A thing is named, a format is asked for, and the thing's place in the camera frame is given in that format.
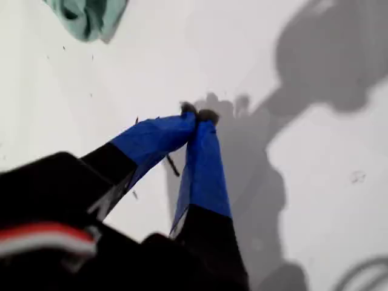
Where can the pale green T-shirt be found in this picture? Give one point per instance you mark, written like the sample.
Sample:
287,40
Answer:
88,18

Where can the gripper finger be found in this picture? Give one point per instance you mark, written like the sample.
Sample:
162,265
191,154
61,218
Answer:
206,182
145,142

